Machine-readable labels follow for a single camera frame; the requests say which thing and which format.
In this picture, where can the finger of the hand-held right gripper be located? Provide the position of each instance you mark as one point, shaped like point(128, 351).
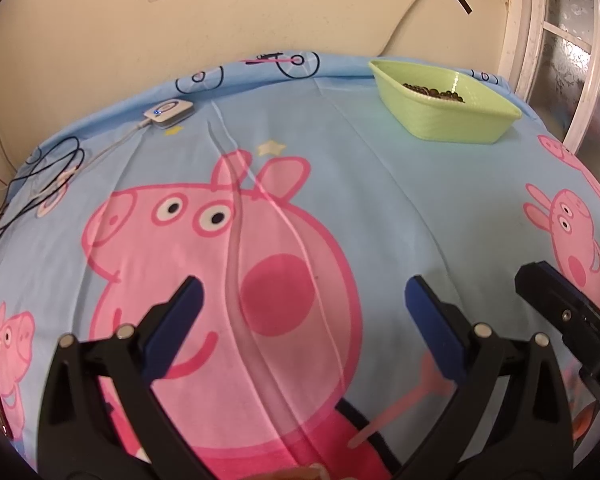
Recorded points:
point(555, 300)

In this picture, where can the blue cartoon pig bedsheet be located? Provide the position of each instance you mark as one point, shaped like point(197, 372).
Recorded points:
point(380, 200)

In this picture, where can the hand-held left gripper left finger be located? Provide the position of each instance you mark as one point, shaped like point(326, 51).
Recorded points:
point(177, 325)

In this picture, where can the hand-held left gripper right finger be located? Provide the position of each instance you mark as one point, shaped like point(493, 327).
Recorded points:
point(432, 330)

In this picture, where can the white controller box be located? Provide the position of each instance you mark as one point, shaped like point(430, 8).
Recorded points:
point(169, 111)

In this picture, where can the green plastic basin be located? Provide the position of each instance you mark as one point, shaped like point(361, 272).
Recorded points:
point(440, 120)

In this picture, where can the white window frame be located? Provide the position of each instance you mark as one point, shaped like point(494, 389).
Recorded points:
point(530, 20)

